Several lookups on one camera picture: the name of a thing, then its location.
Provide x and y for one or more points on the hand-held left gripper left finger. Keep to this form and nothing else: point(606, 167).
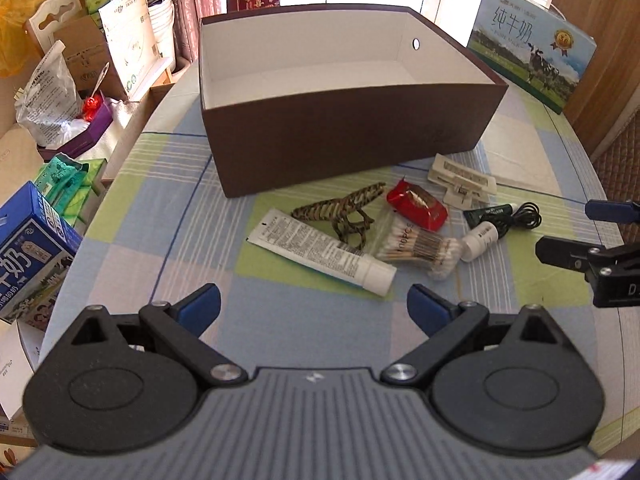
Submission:
point(200, 306)

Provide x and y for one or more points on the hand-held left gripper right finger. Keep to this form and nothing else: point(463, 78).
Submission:
point(425, 310)

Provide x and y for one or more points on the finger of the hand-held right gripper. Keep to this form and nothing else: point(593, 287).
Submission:
point(612, 211)
point(565, 252)

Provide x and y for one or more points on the cotton swab pack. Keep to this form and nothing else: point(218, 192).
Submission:
point(420, 247)

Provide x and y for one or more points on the small white bottle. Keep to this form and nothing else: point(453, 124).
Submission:
point(477, 242)

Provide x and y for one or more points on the white printed tube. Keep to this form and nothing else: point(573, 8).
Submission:
point(310, 245)

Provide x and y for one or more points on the striped hair clip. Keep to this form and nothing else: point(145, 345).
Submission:
point(335, 206)

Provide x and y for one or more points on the checked tablecloth covered desktop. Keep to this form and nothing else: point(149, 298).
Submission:
point(150, 185)

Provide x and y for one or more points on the brown quilted chair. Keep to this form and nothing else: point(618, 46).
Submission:
point(620, 165)

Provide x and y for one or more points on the small dark green tube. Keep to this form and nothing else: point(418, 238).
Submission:
point(487, 214)

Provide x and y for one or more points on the red snack packet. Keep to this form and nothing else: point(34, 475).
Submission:
point(417, 205)

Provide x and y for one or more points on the beige plastic clip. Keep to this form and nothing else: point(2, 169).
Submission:
point(462, 177)

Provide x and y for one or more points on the green tissue pack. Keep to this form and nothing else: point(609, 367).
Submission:
point(87, 185)

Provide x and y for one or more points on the blue milk carton case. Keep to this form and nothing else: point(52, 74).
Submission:
point(30, 260)

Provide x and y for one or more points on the white printed box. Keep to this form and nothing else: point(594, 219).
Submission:
point(17, 360)

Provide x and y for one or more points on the brown wooden panel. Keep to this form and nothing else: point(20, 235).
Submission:
point(610, 20)

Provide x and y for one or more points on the teal tissue pack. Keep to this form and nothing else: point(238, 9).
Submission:
point(57, 175)

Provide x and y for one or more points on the cow print milk carton case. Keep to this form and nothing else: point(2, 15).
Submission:
point(525, 35)

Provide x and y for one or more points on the purple box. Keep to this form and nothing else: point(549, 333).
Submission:
point(95, 127)

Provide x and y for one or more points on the red ornament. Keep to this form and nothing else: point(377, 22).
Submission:
point(91, 106)

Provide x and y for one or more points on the metal spoon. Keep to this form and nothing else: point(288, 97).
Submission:
point(101, 77)

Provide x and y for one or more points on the clear printed plastic bag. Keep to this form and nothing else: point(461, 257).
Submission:
point(47, 90)

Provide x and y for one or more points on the brown corrugated cardboard box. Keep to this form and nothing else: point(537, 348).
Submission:
point(85, 60)

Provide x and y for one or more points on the white paper bag green print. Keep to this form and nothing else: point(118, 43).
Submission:
point(130, 35)

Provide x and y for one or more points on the white shopping bag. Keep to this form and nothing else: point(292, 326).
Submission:
point(161, 20)

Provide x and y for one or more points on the pink curtain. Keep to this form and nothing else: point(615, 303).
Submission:
point(195, 0)

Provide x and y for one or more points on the yellow plastic bag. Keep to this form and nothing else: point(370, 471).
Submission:
point(15, 20)

